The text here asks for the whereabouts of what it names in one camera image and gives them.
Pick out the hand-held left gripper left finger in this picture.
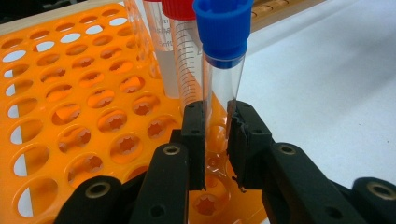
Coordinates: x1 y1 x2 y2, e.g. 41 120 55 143
169 100 207 191

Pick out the orange plastic tube rack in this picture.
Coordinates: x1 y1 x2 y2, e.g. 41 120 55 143
0 3 269 224

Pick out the red-capped centrifuge tube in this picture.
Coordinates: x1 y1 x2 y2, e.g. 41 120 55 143
161 0 207 108
142 0 182 100

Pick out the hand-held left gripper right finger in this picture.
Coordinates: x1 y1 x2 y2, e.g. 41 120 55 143
226 100 275 192

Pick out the blue-capped test tube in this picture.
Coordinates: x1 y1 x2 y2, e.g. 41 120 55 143
192 0 255 175

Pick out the glass test tube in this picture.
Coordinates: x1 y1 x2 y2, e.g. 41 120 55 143
122 0 160 79

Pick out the wooden test tube rack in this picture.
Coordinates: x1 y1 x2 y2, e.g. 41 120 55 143
249 0 327 34

